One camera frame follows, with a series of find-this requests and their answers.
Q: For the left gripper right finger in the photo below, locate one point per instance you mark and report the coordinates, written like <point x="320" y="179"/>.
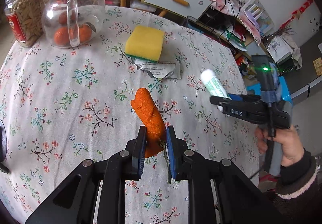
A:
<point x="218" y="191"/>

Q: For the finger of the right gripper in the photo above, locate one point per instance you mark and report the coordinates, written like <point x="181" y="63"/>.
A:
<point x="227" y="103"/>
<point x="239" y="97"/>

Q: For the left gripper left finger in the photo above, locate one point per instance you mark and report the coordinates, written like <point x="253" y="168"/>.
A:
<point x="94" y="192"/>

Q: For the white green plastic bottle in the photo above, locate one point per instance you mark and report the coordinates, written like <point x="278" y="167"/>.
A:
<point x="213" y="84"/>

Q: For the silver foil wrapper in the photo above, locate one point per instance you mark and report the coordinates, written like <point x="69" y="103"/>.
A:
<point x="167" y="69"/>

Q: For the orange peel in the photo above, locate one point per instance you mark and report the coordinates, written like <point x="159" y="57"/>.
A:
<point x="149" y="115"/>

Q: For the yellow sponge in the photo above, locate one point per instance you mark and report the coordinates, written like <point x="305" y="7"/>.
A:
<point x="145" y="43"/>

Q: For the dark sleeve forearm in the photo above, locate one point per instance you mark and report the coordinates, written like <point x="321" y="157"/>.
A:
<point x="297" y="193"/>

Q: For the right hand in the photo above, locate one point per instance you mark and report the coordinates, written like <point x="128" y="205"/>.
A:
<point x="292" y="147"/>

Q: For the blue plastic stool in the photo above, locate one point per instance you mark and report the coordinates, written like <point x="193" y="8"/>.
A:
<point x="280" y="93"/>

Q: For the phone on gripper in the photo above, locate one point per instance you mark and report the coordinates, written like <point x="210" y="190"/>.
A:
<point x="267" y="75"/>

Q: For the low side shelf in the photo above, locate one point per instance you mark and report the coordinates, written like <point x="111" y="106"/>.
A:
<point x="231" y="31"/>

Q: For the pink cloth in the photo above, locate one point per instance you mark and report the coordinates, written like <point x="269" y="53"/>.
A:
<point x="231" y="8"/>

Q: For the black phone stand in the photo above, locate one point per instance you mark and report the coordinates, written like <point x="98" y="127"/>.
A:
<point x="3" y="148"/>

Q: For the floral tablecloth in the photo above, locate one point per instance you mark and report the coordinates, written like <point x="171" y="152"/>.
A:
<point x="62" y="106"/>

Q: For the glass jar with wooden lid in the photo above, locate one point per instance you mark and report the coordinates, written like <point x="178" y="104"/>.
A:
<point x="70" y="23"/>

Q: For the plastic jar of seeds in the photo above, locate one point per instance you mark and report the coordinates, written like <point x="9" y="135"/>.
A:
<point x="24" y="17"/>

